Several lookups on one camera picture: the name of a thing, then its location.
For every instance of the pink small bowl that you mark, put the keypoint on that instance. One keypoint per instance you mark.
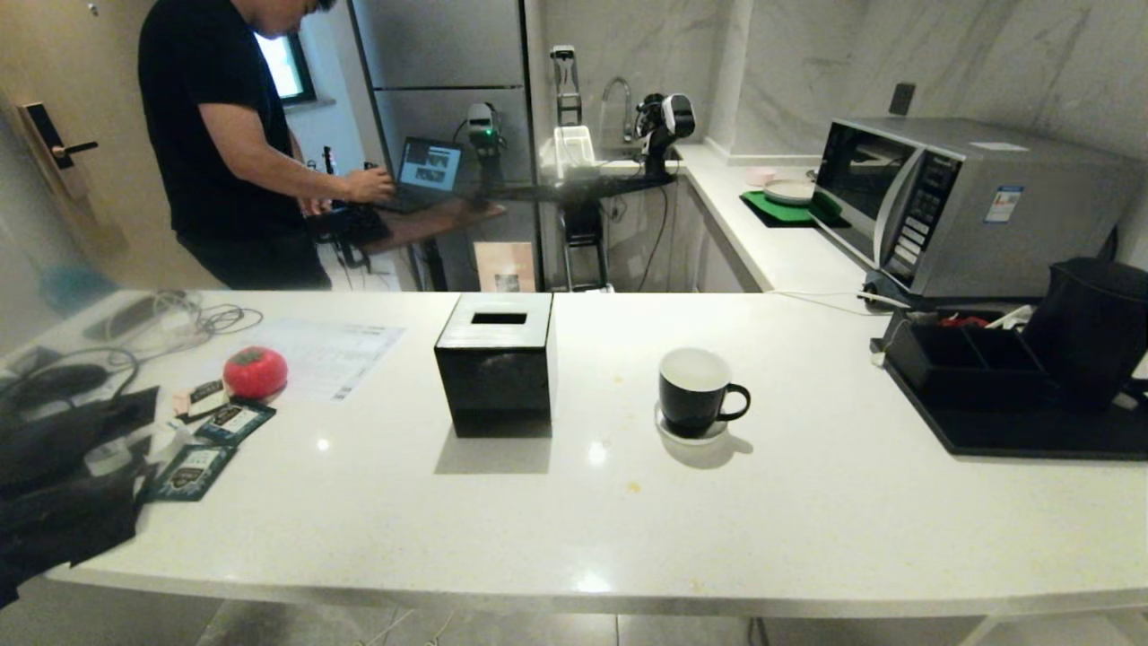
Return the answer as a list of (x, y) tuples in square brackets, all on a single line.
[(761, 175)]

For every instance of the dark tea bag packet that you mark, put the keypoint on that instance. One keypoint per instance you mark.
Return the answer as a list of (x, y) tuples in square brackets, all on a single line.
[(234, 421), (202, 396), (191, 471)]

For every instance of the black kettle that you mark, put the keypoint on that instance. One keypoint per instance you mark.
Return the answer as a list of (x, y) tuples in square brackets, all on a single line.
[(1090, 334)]

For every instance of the white dish rack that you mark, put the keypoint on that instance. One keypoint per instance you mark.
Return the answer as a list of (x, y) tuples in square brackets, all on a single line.
[(574, 148)]

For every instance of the black computer mouse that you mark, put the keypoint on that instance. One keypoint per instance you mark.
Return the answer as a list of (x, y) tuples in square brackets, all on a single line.
[(54, 384)]

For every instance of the red tomato-shaped timer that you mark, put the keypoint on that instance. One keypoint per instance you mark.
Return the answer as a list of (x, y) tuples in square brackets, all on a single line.
[(256, 371)]

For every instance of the open laptop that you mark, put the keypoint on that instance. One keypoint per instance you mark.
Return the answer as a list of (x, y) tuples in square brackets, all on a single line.
[(429, 173)]

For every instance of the chrome faucet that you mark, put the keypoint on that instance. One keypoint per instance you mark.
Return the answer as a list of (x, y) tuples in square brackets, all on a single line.
[(617, 106)]

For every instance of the white saucer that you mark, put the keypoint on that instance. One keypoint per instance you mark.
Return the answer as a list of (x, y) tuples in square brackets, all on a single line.
[(668, 429)]

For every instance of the person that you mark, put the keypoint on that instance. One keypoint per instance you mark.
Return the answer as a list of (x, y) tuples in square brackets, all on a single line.
[(215, 152)]

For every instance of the black compartment organizer box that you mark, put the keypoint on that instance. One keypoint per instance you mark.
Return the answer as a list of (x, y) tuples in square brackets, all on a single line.
[(964, 354)]

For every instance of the printed paper sheet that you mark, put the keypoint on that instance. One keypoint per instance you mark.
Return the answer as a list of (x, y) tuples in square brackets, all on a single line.
[(336, 356)]

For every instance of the silver microwave oven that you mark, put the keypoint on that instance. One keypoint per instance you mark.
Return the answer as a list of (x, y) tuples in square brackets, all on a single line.
[(978, 208)]

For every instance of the black tray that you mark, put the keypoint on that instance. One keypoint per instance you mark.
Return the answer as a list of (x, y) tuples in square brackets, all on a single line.
[(1031, 429)]

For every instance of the silver refrigerator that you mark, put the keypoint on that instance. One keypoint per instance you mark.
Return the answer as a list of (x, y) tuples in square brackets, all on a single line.
[(448, 108)]

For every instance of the black and white device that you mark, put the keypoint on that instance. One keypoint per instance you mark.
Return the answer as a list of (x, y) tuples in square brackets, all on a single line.
[(665, 124)]

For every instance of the black tissue box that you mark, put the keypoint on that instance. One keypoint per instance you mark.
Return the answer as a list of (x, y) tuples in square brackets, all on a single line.
[(495, 363)]

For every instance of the white plate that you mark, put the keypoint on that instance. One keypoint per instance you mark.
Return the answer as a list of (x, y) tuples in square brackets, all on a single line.
[(790, 191)]

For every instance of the black mug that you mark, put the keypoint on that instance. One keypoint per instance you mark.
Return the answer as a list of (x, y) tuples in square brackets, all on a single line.
[(692, 392)]

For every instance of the wall power outlet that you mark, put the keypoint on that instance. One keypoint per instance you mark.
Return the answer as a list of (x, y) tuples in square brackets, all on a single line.
[(902, 98)]

